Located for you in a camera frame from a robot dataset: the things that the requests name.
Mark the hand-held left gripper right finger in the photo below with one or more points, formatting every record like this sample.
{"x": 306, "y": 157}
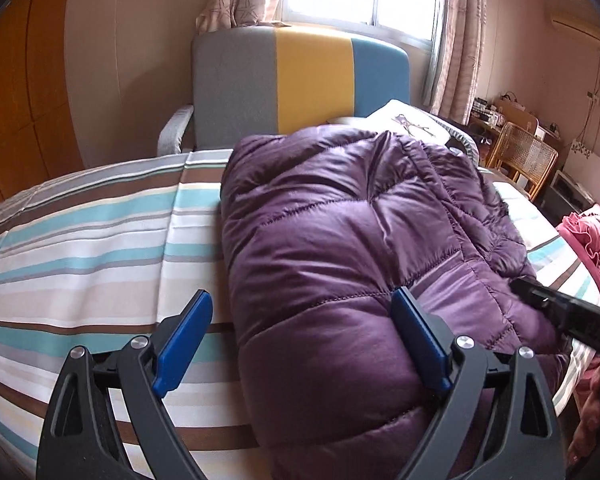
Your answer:
{"x": 422, "y": 345}

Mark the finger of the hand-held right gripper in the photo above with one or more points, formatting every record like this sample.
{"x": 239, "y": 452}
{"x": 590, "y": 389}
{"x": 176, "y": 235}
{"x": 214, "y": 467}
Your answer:
{"x": 570, "y": 317}

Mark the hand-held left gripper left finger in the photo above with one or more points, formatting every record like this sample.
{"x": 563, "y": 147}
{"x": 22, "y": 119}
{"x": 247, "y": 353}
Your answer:
{"x": 185, "y": 345}

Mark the purple quilted down jacket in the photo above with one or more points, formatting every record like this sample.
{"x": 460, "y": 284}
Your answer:
{"x": 330, "y": 260}

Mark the pink ruffled cloth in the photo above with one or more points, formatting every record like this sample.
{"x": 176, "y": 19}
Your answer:
{"x": 597, "y": 245}

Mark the dark low cabinet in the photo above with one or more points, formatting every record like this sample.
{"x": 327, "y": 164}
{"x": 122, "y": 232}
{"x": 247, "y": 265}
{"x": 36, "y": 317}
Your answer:
{"x": 565, "y": 195}

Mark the striped bedsheet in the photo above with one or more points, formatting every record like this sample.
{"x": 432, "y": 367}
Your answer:
{"x": 80, "y": 260}

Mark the rattan chair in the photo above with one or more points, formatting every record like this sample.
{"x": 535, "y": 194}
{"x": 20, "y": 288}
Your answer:
{"x": 527, "y": 152}

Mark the cluttered wooden desk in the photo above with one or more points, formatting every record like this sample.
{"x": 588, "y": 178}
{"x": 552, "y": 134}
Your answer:
{"x": 485, "y": 117}

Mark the white printed pillow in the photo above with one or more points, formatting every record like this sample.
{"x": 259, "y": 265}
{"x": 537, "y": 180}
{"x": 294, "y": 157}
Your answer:
{"x": 410, "y": 120}

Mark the grey yellow blue sofa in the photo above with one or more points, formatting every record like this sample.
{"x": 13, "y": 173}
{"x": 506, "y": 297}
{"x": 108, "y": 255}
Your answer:
{"x": 240, "y": 90}

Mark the orange wooden wardrobe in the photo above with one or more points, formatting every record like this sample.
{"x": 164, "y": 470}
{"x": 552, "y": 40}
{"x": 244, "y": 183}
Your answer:
{"x": 20, "y": 85}

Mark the wall air conditioner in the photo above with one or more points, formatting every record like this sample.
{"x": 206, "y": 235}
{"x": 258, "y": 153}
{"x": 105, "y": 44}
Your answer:
{"x": 577, "y": 25}

